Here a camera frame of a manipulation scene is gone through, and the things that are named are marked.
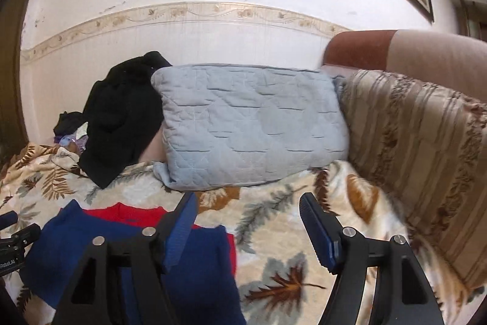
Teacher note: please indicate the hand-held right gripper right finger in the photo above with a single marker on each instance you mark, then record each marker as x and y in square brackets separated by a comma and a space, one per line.
[327, 249]

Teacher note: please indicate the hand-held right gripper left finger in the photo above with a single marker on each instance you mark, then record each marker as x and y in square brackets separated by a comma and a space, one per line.
[180, 233]

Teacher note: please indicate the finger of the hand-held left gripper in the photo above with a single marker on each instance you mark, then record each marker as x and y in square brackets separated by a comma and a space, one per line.
[7, 221]

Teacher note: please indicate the red and blue sweater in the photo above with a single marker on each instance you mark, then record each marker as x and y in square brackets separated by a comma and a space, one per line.
[57, 252]

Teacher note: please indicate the leaf print blanket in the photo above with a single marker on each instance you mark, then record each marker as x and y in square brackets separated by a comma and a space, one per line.
[274, 210]

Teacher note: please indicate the purple plastic bag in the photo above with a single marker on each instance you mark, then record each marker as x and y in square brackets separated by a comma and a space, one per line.
[74, 142]

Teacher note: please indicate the small dark cloth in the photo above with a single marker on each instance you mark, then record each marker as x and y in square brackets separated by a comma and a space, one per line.
[68, 121]

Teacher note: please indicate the grey quilted pillow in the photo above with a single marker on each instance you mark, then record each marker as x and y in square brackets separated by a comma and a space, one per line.
[247, 127]

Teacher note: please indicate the striped brown cushion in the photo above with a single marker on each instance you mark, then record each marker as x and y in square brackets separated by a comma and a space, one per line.
[418, 157]

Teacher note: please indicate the black garment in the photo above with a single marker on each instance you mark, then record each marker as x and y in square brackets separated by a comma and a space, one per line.
[118, 119]

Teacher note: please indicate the wooden door with glass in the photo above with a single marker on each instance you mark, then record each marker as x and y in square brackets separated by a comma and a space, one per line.
[11, 81]

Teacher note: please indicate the red and beige headboard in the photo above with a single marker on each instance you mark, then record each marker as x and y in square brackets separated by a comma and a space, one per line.
[418, 54]

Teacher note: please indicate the wooden window frame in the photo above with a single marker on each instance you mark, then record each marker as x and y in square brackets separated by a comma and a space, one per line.
[470, 18]

